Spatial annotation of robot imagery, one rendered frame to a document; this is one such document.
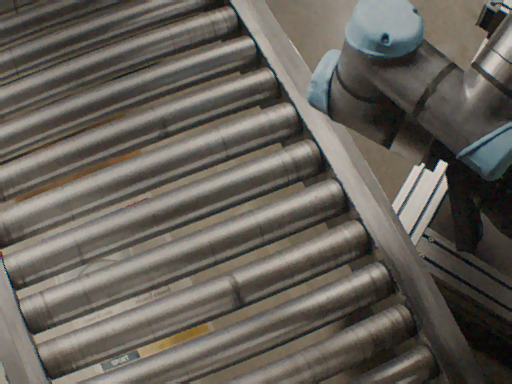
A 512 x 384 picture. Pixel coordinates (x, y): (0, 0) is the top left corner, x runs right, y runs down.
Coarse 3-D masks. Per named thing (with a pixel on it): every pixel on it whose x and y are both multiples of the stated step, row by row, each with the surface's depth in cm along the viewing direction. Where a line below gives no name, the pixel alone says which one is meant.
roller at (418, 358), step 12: (420, 348) 103; (396, 360) 102; (408, 360) 101; (420, 360) 101; (432, 360) 101; (372, 372) 101; (384, 372) 100; (396, 372) 100; (408, 372) 100; (420, 372) 101; (432, 372) 101
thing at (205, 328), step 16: (112, 208) 194; (80, 224) 191; (160, 240) 192; (112, 256) 189; (80, 272) 186; (160, 288) 186; (176, 288) 187; (128, 304) 184; (80, 320) 180; (96, 320) 181; (176, 336) 181; (192, 336) 182; (128, 352) 178; (144, 352) 179; (112, 368) 176
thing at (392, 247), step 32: (224, 0) 127; (256, 0) 125; (256, 32) 122; (288, 64) 120; (288, 96) 118; (320, 128) 115; (352, 160) 114; (352, 192) 111; (384, 224) 110; (384, 256) 107; (416, 256) 108; (416, 288) 106; (416, 320) 104; (448, 320) 104; (448, 352) 102
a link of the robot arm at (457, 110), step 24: (504, 24) 78; (504, 48) 77; (456, 72) 80; (480, 72) 78; (504, 72) 77; (432, 96) 80; (456, 96) 79; (480, 96) 78; (504, 96) 77; (432, 120) 81; (456, 120) 79; (480, 120) 78; (504, 120) 78; (456, 144) 80; (480, 144) 78; (504, 144) 78; (480, 168) 80; (504, 168) 79
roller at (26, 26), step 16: (64, 0) 122; (80, 0) 123; (96, 0) 124; (112, 0) 125; (128, 0) 126; (16, 16) 120; (32, 16) 121; (48, 16) 121; (64, 16) 122; (80, 16) 124; (0, 32) 119; (16, 32) 120; (32, 32) 121; (48, 32) 123; (0, 48) 120
